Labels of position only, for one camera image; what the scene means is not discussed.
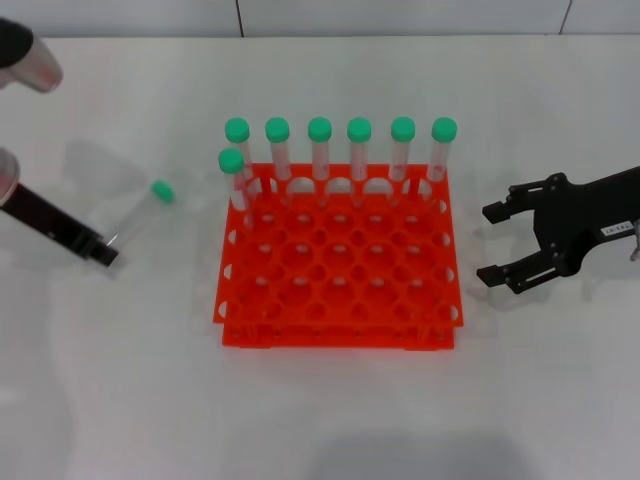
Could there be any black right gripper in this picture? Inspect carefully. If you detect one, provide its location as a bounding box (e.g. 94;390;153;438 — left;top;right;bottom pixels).
475;166;640;297

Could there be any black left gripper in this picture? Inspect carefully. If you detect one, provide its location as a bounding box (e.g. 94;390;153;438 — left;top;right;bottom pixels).
0;181;122;269

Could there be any clear tube green cap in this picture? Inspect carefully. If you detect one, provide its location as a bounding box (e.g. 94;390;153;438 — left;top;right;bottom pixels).
388;116;417;207
217;147;256;236
102;178;176;251
346;116;374;207
306;116;334;205
424;116;459;207
223;116;264;201
264;116;294;201

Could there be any orange test tube rack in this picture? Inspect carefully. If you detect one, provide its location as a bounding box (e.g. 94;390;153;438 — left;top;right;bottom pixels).
211;162;465;351

